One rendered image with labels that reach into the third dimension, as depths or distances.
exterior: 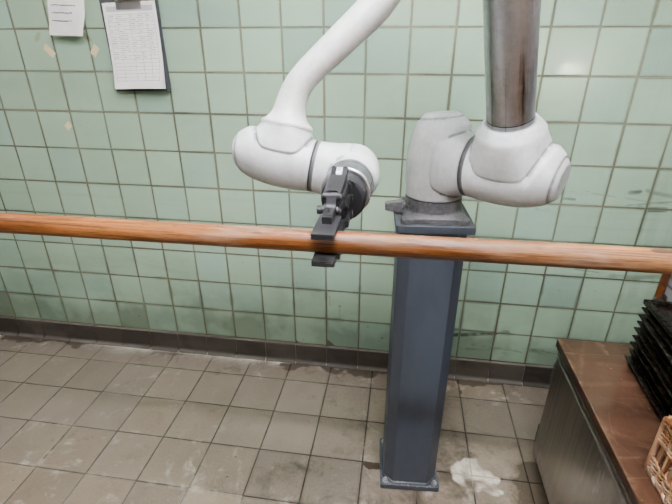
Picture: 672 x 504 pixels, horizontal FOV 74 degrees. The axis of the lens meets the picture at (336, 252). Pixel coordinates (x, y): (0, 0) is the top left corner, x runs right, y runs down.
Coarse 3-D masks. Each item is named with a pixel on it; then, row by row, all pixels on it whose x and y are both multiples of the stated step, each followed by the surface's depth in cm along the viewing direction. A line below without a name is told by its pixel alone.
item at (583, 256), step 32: (0, 224) 64; (32, 224) 64; (64, 224) 63; (96, 224) 62; (128, 224) 62; (160, 224) 61; (192, 224) 61; (384, 256) 58; (416, 256) 57; (448, 256) 56; (480, 256) 55; (512, 256) 55; (544, 256) 54; (576, 256) 54; (608, 256) 53; (640, 256) 53
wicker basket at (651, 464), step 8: (664, 416) 93; (664, 424) 92; (664, 432) 93; (656, 440) 95; (664, 440) 92; (656, 448) 95; (664, 448) 92; (648, 456) 97; (656, 456) 97; (664, 456) 96; (648, 464) 97; (656, 464) 94; (664, 464) 92; (648, 472) 97; (656, 472) 95; (664, 472) 92; (656, 480) 94; (664, 480) 92; (656, 488) 94; (664, 488) 91; (664, 496) 91
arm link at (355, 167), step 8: (344, 160) 80; (352, 160) 80; (352, 168) 76; (360, 168) 78; (328, 176) 77; (360, 176) 77; (368, 176) 78; (368, 184) 77; (368, 192) 78; (368, 200) 78
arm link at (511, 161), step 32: (512, 0) 78; (512, 32) 82; (512, 64) 85; (512, 96) 89; (480, 128) 100; (512, 128) 94; (544, 128) 95; (480, 160) 101; (512, 160) 96; (544, 160) 95; (480, 192) 106; (512, 192) 100; (544, 192) 97
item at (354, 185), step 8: (352, 176) 74; (352, 184) 73; (360, 184) 74; (344, 192) 69; (352, 192) 73; (360, 192) 73; (360, 200) 74; (344, 208) 69; (352, 208) 75; (360, 208) 74; (344, 216) 70; (352, 216) 76
